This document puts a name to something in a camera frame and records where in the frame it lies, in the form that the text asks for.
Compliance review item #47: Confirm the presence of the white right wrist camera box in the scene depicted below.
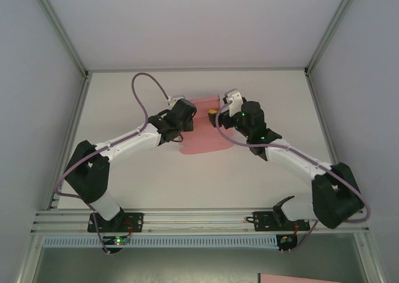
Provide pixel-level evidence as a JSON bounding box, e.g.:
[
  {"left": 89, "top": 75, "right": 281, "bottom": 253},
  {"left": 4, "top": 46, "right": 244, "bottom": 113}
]
[{"left": 221, "top": 89, "right": 243, "bottom": 116}]

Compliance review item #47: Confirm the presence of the grey slotted cable duct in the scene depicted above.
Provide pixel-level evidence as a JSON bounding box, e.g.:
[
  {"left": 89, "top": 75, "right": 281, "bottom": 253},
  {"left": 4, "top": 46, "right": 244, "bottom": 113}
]
[{"left": 42, "top": 235, "right": 279, "bottom": 249}]

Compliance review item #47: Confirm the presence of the green-lit circuit board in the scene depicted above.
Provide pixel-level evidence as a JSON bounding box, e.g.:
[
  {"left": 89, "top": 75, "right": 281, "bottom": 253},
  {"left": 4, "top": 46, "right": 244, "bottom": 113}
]
[{"left": 104, "top": 236, "right": 132, "bottom": 246}]

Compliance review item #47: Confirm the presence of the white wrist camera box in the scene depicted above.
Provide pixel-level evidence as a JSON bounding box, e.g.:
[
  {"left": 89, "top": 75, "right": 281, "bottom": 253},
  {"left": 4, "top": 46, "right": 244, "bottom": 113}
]
[
  {"left": 166, "top": 94, "right": 186, "bottom": 107},
  {"left": 221, "top": 89, "right": 243, "bottom": 116}
]

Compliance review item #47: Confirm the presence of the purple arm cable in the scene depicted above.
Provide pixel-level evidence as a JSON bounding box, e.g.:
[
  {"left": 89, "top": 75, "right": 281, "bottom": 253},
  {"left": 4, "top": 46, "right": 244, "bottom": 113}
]
[
  {"left": 215, "top": 98, "right": 372, "bottom": 254},
  {"left": 54, "top": 72, "right": 174, "bottom": 255}
]

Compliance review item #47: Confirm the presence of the aluminium mounting rail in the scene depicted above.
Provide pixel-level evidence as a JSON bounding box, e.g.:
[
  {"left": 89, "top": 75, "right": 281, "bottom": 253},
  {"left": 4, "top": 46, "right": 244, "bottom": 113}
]
[{"left": 30, "top": 208, "right": 371, "bottom": 236}]

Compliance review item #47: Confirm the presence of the pink paper box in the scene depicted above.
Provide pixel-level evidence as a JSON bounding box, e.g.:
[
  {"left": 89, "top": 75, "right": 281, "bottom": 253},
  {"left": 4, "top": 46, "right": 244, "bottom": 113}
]
[{"left": 179, "top": 93, "right": 234, "bottom": 156}]

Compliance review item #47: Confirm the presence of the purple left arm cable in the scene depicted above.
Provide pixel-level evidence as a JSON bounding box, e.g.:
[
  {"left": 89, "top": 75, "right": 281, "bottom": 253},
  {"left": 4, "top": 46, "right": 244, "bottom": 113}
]
[{"left": 54, "top": 72, "right": 174, "bottom": 255}]

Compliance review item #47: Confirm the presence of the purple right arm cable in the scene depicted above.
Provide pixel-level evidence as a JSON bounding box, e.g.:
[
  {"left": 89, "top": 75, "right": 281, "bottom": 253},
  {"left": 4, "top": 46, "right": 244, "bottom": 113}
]
[{"left": 215, "top": 98, "right": 372, "bottom": 254}]

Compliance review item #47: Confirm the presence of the aluminium table side rail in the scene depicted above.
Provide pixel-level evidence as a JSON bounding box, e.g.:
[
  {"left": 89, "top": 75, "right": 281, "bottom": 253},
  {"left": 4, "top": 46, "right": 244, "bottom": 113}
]
[
  {"left": 304, "top": 72, "right": 352, "bottom": 209},
  {"left": 46, "top": 74, "right": 92, "bottom": 211}
]

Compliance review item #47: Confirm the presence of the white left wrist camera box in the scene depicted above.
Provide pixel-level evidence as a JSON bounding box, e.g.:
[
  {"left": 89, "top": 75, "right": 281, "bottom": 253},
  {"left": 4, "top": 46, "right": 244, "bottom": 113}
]
[{"left": 166, "top": 94, "right": 186, "bottom": 107}]

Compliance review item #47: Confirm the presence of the pink paper stack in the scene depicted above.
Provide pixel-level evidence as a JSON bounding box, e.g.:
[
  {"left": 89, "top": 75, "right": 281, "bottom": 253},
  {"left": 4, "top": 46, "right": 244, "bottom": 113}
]
[{"left": 258, "top": 272, "right": 375, "bottom": 283}]

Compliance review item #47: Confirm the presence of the aluminium frame post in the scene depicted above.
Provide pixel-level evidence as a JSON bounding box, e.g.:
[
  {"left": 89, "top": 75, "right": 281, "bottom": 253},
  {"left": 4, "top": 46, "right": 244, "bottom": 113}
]
[
  {"left": 31, "top": 0, "right": 92, "bottom": 79},
  {"left": 303, "top": 0, "right": 366, "bottom": 77}
]

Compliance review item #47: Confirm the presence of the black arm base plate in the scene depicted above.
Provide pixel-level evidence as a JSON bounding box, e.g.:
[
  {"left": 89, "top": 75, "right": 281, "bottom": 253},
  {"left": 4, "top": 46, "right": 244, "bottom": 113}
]
[
  {"left": 252, "top": 211, "right": 311, "bottom": 233},
  {"left": 87, "top": 212, "right": 145, "bottom": 234}
]

